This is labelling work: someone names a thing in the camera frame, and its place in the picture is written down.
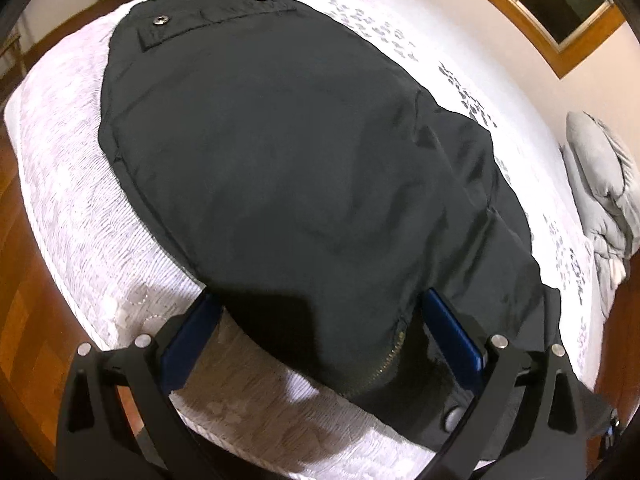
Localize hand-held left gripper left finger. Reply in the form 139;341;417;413
56;290;224;480

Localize wooden framed window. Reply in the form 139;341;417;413
435;0;628;78

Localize grey folded duvet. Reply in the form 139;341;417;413
560;110;640;318

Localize white floral bedspread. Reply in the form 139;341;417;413
2;0;613;480

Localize black pants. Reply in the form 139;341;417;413
97;0;563;461

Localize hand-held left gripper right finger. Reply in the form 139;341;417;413
421;287;587;480

